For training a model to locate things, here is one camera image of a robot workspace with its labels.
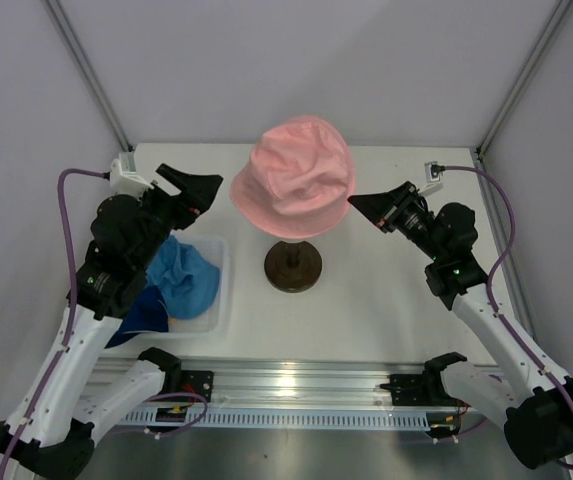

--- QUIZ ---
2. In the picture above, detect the aluminium front rail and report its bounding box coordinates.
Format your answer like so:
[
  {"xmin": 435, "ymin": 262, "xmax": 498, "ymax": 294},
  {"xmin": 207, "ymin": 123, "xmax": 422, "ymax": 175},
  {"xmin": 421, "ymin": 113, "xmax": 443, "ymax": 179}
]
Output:
[{"xmin": 78, "ymin": 357, "xmax": 512, "ymax": 414}]

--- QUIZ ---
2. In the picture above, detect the white slotted cable duct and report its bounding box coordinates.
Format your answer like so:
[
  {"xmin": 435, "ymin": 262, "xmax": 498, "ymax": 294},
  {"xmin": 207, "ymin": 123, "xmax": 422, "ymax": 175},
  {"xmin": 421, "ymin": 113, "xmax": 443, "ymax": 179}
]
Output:
[{"xmin": 119, "ymin": 407, "xmax": 430, "ymax": 432}]

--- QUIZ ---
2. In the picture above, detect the right aluminium frame post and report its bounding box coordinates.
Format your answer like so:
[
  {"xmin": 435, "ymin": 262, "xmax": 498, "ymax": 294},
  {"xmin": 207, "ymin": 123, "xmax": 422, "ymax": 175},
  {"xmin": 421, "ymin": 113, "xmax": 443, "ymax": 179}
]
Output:
[{"xmin": 476, "ymin": 0, "xmax": 573, "ymax": 159}]

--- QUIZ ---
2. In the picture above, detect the clear plastic bin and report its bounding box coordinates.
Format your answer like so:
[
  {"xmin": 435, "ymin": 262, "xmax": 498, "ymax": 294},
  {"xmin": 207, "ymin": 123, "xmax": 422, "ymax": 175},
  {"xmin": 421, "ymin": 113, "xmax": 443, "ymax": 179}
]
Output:
[{"xmin": 164, "ymin": 234, "xmax": 232, "ymax": 340}]

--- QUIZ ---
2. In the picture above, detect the pink bucket hat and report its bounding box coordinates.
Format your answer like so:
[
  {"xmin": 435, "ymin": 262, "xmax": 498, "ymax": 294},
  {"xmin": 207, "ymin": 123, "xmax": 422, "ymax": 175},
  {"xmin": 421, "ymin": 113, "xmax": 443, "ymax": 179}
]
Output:
[{"xmin": 229, "ymin": 115, "xmax": 357, "ymax": 240}]

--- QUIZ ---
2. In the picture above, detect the left aluminium frame post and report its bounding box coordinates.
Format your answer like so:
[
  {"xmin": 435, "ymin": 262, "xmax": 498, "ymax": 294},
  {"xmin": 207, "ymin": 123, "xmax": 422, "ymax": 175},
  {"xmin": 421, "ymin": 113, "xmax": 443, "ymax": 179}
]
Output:
[{"xmin": 41, "ymin": 0, "xmax": 133, "ymax": 152}]

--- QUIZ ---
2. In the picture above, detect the right side aluminium rail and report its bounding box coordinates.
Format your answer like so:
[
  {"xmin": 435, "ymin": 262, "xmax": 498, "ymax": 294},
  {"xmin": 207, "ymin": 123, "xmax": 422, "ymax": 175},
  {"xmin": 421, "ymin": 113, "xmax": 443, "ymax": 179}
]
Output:
[{"xmin": 478, "ymin": 176, "xmax": 536, "ymax": 336}]

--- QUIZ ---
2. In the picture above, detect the brown round wooden stand base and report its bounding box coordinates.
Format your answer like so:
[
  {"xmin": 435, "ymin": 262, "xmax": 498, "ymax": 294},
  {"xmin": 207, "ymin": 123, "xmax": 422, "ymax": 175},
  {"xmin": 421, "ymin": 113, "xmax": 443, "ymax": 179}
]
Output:
[{"xmin": 264, "ymin": 241, "xmax": 323, "ymax": 293}]

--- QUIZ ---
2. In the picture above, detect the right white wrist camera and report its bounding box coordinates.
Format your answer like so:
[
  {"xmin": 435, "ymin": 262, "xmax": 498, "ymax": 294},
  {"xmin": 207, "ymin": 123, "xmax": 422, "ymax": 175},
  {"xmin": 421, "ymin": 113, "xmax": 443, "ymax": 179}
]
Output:
[{"xmin": 418, "ymin": 161, "xmax": 445, "ymax": 197}]

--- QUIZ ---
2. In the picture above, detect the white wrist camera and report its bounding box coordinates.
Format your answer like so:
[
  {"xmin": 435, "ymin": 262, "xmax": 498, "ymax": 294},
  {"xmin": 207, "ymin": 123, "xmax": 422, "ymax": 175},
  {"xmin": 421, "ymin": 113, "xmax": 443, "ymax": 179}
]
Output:
[
  {"xmin": 109, "ymin": 152, "xmax": 152, "ymax": 198},
  {"xmin": 418, "ymin": 161, "xmax": 445, "ymax": 197}
]

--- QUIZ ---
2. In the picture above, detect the light blue bucket hat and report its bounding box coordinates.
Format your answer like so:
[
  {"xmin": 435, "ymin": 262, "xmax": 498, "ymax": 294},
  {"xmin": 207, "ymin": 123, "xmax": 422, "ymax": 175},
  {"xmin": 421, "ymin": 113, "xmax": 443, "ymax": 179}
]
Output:
[{"xmin": 146, "ymin": 236, "xmax": 221, "ymax": 320}]

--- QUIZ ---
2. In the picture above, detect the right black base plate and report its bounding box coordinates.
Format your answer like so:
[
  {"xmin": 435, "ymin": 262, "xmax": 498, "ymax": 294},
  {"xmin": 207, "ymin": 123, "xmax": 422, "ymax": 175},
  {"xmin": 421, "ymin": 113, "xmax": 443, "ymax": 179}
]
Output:
[{"xmin": 379, "ymin": 373, "xmax": 451, "ymax": 407}]

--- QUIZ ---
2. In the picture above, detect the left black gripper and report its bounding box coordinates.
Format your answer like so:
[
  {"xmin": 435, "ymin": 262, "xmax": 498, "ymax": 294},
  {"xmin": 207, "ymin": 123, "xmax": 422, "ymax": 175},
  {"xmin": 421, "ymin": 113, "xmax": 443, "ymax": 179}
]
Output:
[{"xmin": 131, "ymin": 163, "xmax": 222, "ymax": 270}]

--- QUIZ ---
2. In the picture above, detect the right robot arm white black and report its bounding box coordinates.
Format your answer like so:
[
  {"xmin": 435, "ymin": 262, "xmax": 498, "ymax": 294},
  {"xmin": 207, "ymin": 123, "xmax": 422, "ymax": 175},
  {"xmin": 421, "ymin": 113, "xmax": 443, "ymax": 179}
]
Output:
[{"xmin": 348, "ymin": 182, "xmax": 573, "ymax": 469}]

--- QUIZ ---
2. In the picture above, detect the aluminium rail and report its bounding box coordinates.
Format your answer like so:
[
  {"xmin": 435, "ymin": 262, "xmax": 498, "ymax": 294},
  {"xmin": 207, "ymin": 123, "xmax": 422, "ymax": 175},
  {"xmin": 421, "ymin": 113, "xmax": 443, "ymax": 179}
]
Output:
[
  {"xmin": 78, "ymin": 357, "xmax": 512, "ymax": 414},
  {"xmin": 478, "ymin": 176, "xmax": 536, "ymax": 336}
]

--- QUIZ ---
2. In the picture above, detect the dark blue hat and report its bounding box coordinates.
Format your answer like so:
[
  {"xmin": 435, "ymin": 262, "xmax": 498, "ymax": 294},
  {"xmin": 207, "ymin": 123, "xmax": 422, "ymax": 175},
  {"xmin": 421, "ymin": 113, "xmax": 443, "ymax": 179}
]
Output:
[{"xmin": 106, "ymin": 286, "xmax": 169, "ymax": 349}]

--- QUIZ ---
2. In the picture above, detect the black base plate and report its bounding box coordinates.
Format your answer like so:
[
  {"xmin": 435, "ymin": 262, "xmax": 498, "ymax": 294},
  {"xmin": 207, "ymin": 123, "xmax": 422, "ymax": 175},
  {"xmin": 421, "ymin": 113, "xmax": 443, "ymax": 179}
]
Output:
[
  {"xmin": 163, "ymin": 370, "xmax": 215, "ymax": 402},
  {"xmin": 379, "ymin": 373, "xmax": 451, "ymax": 407}
]

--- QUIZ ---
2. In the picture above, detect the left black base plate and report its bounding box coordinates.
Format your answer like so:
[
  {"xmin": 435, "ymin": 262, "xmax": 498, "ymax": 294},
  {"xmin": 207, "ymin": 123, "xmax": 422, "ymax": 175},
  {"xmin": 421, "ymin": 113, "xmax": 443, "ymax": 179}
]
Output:
[{"xmin": 163, "ymin": 370, "xmax": 215, "ymax": 402}]

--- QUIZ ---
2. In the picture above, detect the aluminium frame post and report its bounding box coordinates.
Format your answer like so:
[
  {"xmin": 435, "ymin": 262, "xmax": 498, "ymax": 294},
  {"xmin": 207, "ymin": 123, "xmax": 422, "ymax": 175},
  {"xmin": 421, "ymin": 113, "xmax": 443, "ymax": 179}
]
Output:
[
  {"xmin": 476, "ymin": 0, "xmax": 573, "ymax": 159},
  {"xmin": 41, "ymin": 0, "xmax": 133, "ymax": 152}
]

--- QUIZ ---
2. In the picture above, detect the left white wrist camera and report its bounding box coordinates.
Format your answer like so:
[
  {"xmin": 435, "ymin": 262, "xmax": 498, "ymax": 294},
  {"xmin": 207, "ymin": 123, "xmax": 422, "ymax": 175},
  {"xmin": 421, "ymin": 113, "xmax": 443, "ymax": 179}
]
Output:
[{"xmin": 109, "ymin": 152, "xmax": 152, "ymax": 198}]

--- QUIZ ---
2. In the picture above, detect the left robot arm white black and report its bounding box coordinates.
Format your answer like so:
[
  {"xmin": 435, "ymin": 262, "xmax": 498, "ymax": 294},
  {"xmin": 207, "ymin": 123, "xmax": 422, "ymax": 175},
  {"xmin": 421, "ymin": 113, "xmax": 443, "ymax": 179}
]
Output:
[{"xmin": 0, "ymin": 164, "xmax": 223, "ymax": 479}]

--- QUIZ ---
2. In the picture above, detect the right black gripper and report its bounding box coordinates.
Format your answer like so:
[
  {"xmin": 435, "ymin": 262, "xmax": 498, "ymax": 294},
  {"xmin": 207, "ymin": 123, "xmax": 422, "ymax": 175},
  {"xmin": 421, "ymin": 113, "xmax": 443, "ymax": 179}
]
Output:
[{"xmin": 348, "ymin": 182, "xmax": 445, "ymax": 262}]

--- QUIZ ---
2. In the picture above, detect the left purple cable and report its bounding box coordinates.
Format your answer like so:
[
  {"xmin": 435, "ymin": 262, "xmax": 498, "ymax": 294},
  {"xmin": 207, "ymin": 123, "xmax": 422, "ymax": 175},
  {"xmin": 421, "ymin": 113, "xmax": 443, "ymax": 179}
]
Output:
[{"xmin": 0, "ymin": 168, "xmax": 113, "ymax": 480}]

